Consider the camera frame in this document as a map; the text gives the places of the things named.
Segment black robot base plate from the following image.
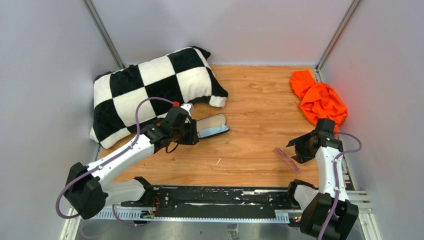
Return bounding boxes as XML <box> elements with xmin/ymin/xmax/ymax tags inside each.
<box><xmin>112</xmin><ymin>185</ymin><xmax>319</xmax><ymax>220</ymax></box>

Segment black white checkered pillow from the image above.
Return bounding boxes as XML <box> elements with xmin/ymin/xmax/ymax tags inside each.
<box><xmin>89</xmin><ymin>46</ymin><xmax>229</xmax><ymax>149</ymax></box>

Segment pink transparent sunglasses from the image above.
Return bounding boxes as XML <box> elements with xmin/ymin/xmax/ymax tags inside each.
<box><xmin>274</xmin><ymin>147</ymin><xmax>301</xmax><ymax>174</ymax></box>

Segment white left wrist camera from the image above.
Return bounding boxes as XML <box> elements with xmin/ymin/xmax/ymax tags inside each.
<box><xmin>180</xmin><ymin>103</ymin><xmax>194</xmax><ymax>115</ymax></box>

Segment black glasses case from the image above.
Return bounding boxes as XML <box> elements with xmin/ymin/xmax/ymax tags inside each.
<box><xmin>196</xmin><ymin>113</ymin><xmax>230</xmax><ymax>140</ymax></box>

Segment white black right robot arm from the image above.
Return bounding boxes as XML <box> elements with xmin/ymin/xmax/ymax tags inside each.
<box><xmin>285</xmin><ymin>118</ymin><xmax>359</xmax><ymax>240</ymax></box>

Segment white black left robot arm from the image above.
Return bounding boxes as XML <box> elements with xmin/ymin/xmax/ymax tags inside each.
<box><xmin>56</xmin><ymin>103</ymin><xmax>199</xmax><ymax>220</ymax></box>

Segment aluminium frame rail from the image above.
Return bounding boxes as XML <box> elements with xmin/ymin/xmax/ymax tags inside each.
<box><xmin>82</xmin><ymin>0</ymin><xmax>125</xmax><ymax>69</ymax></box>

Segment orange crumpled cloth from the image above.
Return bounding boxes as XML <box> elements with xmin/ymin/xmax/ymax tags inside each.
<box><xmin>289</xmin><ymin>70</ymin><xmax>348</xmax><ymax>132</ymax></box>

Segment light blue cleaning cloth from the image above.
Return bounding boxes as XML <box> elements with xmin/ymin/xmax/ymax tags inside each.
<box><xmin>198</xmin><ymin>124</ymin><xmax>230</xmax><ymax>139</ymax></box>

